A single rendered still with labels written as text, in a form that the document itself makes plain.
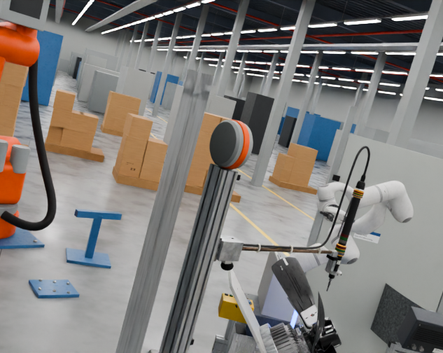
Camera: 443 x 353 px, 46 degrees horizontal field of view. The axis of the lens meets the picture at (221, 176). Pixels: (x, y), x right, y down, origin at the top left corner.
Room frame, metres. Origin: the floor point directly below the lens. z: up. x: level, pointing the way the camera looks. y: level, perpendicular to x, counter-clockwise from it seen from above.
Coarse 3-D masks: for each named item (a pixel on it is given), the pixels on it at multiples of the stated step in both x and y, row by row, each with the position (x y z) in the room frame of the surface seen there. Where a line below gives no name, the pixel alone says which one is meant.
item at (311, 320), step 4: (308, 308) 2.07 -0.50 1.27; (312, 308) 2.08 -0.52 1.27; (316, 308) 2.09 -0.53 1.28; (304, 312) 2.05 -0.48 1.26; (308, 312) 2.06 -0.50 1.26; (312, 312) 2.07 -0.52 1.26; (316, 312) 2.08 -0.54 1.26; (304, 316) 2.04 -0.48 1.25; (308, 316) 2.05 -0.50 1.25; (316, 316) 2.07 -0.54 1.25; (304, 320) 2.03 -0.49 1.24; (308, 320) 2.04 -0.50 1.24; (312, 320) 2.05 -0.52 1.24; (316, 320) 2.05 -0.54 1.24; (308, 324) 2.02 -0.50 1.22
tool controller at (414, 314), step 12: (408, 312) 2.56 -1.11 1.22; (420, 312) 2.52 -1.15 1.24; (432, 312) 2.55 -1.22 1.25; (408, 324) 2.52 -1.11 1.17; (420, 324) 2.46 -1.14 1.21; (432, 324) 2.46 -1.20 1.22; (408, 336) 2.48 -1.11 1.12; (420, 336) 2.48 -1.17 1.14; (432, 336) 2.48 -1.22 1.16; (408, 348) 2.50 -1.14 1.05; (420, 348) 2.48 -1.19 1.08; (432, 348) 2.50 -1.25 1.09
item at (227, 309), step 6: (222, 294) 2.50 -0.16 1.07; (228, 294) 2.51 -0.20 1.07; (222, 300) 2.44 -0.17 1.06; (228, 300) 2.43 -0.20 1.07; (234, 300) 2.45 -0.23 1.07; (252, 300) 2.52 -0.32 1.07; (222, 306) 2.42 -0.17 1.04; (228, 306) 2.42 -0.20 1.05; (234, 306) 2.42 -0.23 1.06; (252, 306) 2.44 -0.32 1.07; (222, 312) 2.42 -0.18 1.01; (228, 312) 2.42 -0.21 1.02; (234, 312) 2.42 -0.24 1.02; (240, 312) 2.42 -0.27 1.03; (228, 318) 2.42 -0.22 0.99; (234, 318) 2.42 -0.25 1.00; (240, 318) 2.42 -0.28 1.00
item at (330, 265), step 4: (332, 252) 2.09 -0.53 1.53; (336, 252) 2.09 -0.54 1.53; (328, 256) 2.11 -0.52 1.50; (332, 256) 2.09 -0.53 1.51; (336, 256) 2.10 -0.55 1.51; (328, 260) 2.12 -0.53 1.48; (332, 260) 2.09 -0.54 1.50; (336, 260) 2.10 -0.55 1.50; (328, 264) 2.11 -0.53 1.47; (332, 264) 2.10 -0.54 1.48; (328, 268) 2.11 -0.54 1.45; (332, 268) 2.10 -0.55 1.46; (328, 272) 2.11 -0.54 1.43; (332, 272) 2.10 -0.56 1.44; (336, 272) 2.10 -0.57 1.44; (340, 272) 2.12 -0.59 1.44
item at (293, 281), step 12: (276, 264) 2.09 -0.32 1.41; (288, 264) 2.15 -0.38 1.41; (276, 276) 2.06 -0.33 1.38; (288, 276) 2.10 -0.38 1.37; (300, 276) 2.15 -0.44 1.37; (288, 288) 2.06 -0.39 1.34; (300, 288) 2.10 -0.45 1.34; (300, 300) 2.06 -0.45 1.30; (312, 300) 2.10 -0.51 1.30; (300, 312) 2.04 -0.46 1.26
